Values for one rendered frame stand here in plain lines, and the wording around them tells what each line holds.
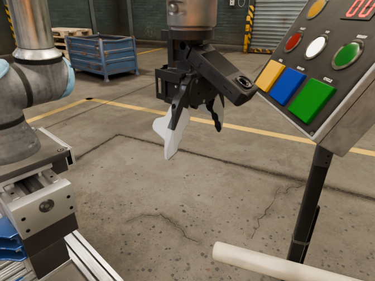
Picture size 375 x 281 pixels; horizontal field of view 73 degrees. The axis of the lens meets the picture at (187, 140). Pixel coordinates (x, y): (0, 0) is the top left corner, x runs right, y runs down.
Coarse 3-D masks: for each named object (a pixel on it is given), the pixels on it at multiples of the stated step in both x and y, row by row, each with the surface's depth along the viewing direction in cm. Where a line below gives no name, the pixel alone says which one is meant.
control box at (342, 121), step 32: (352, 0) 49; (288, 32) 66; (320, 32) 54; (352, 32) 46; (288, 64) 60; (320, 64) 50; (352, 64) 43; (352, 96) 41; (320, 128) 43; (352, 128) 43
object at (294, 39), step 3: (297, 33) 62; (294, 36) 62; (297, 36) 61; (291, 39) 63; (294, 39) 62; (297, 39) 60; (288, 42) 64; (291, 42) 62; (294, 42) 61; (288, 45) 63; (291, 45) 62; (294, 45) 61; (288, 48) 63; (291, 48) 61
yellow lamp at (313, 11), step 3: (321, 0) 58; (324, 0) 57; (315, 3) 60; (318, 3) 59; (321, 3) 58; (312, 6) 61; (315, 6) 59; (318, 6) 58; (321, 6) 57; (312, 9) 60; (315, 9) 59; (318, 9) 58; (309, 12) 61; (312, 12) 59; (315, 12) 58; (309, 15) 60; (312, 15) 59
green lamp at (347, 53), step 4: (348, 44) 45; (352, 44) 44; (356, 44) 43; (344, 48) 45; (348, 48) 44; (352, 48) 44; (356, 48) 43; (340, 52) 46; (344, 52) 45; (348, 52) 44; (352, 52) 43; (356, 52) 43; (336, 56) 46; (340, 56) 45; (344, 56) 44; (348, 56) 44; (352, 56) 43; (336, 60) 46; (340, 60) 45; (344, 60) 44; (348, 60) 43; (336, 64) 45; (340, 64) 45; (344, 64) 44
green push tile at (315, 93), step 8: (312, 80) 49; (304, 88) 50; (312, 88) 48; (320, 88) 46; (328, 88) 44; (304, 96) 49; (312, 96) 47; (320, 96) 45; (328, 96) 44; (296, 104) 50; (304, 104) 48; (312, 104) 46; (320, 104) 44; (296, 112) 49; (304, 112) 47; (312, 112) 45; (304, 120) 46
